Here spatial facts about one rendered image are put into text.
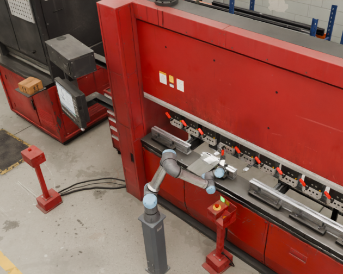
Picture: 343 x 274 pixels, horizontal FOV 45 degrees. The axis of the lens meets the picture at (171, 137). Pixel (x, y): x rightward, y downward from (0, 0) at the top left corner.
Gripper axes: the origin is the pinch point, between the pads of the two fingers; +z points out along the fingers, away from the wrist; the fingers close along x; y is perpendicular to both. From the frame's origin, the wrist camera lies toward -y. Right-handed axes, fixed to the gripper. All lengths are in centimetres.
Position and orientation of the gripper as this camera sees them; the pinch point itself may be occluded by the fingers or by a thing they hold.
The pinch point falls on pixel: (223, 162)
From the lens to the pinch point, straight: 379.8
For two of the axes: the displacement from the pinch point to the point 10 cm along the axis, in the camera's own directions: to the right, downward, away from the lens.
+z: 2.2, -1.3, 9.7
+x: 9.7, 1.1, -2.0
